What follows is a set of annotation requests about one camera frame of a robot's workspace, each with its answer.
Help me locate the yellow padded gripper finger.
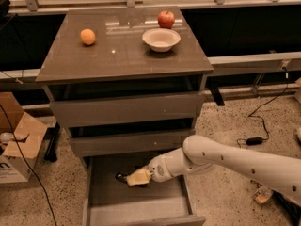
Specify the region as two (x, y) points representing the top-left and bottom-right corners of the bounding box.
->
(126, 168), (151, 186)

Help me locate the brown cardboard box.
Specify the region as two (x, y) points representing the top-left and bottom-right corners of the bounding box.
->
(0, 92), (47, 184)

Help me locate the grey top drawer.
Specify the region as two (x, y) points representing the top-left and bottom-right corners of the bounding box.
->
(50, 92), (202, 128)

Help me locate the black chocolate rxbar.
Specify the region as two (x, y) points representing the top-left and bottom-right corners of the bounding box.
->
(115, 172), (128, 184)

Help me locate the black floor cable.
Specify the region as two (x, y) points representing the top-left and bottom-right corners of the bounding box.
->
(0, 105), (58, 226)

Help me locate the clear plastic bottle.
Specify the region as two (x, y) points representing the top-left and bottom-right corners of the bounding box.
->
(254, 186), (274, 204)

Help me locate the red apple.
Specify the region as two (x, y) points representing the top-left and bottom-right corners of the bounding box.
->
(157, 10), (175, 29)

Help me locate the black power adapter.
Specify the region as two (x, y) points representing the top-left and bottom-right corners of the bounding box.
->
(235, 67), (290, 149)

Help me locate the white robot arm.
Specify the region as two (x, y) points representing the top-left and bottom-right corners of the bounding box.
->
(126, 135), (301, 205)

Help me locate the grey three-drawer cabinet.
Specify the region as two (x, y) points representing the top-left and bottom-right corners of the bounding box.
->
(35, 6), (214, 226)

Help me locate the orange fruit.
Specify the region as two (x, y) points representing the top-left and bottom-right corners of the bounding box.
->
(80, 29), (96, 45)

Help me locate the grey middle drawer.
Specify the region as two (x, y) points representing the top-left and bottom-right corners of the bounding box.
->
(70, 129), (195, 157)

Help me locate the grey open bottom drawer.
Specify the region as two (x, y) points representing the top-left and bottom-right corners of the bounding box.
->
(83, 151), (205, 226)

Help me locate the white bowl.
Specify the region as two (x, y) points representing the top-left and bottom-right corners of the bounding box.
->
(142, 28), (181, 53)

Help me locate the black table leg bracket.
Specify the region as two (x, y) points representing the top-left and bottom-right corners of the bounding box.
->
(210, 87), (225, 106)

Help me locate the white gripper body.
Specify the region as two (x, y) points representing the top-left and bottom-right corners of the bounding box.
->
(148, 155), (173, 183)

